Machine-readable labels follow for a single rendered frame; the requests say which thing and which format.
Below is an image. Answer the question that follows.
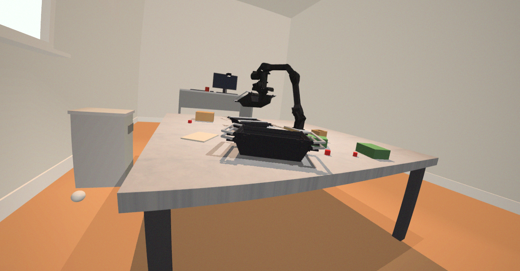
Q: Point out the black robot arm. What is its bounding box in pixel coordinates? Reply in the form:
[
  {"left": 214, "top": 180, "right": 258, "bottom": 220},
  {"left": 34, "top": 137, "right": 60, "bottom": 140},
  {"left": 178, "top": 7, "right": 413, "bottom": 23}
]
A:
[{"left": 251, "top": 63, "right": 306, "bottom": 130}]

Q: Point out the orange rectangular block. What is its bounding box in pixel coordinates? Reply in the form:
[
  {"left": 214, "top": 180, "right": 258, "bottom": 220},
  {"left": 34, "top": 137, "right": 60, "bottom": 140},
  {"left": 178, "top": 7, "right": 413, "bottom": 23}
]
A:
[{"left": 195, "top": 111, "right": 214, "bottom": 122}]

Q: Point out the green rectangular block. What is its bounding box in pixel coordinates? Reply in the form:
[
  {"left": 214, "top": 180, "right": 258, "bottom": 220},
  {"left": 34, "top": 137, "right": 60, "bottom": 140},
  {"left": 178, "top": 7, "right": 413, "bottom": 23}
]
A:
[
  {"left": 355, "top": 142, "right": 391, "bottom": 160},
  {"left": 307, "top": 134, "right": 328, "bottom": 148}
]

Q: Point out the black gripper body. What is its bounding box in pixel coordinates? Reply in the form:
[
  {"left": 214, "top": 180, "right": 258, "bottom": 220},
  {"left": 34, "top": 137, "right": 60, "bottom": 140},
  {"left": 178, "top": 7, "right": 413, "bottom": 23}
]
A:
[{"left": 252, "top": 80, "right": 274, "bottom": 91}]

